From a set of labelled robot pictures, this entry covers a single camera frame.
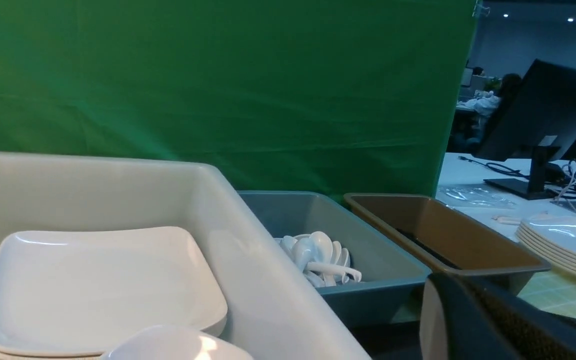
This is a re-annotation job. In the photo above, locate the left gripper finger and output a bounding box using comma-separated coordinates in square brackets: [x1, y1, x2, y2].
[419, 273, 576, 360]

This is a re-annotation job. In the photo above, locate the brown plastic bin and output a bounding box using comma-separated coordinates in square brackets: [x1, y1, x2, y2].
[343, 193, 553, 296]

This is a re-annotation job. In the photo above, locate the blue plastic bin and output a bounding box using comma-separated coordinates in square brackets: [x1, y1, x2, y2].
[239, 191, 431, 328]

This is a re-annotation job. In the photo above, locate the green checked tablecloth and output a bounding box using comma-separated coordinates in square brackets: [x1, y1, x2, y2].
[393, 270, 576, 336]

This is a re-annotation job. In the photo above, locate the stack of plates on desk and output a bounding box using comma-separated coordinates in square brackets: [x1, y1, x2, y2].
[515, 214, 576, 277]

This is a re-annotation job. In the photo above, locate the pile of white spoons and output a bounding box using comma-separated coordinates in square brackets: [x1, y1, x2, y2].
[274, 231, 363, 289]

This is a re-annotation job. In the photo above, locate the large white plastic tub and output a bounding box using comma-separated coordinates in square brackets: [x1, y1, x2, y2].
[0, 152, 370, 360]

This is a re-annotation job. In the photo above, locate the black computer monitor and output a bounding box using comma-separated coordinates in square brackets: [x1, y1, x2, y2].
[473, 59, 576, 201]

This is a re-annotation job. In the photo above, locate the green backdrop cloth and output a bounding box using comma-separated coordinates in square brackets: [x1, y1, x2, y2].
[0, 0, 478, 198]

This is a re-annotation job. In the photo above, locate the stack of small white bowls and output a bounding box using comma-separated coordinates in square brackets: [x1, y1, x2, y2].
[99, 325, 253, 360]

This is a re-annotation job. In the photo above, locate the stack of white square plates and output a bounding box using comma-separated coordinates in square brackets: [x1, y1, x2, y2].
[0, 227, 228, 360]

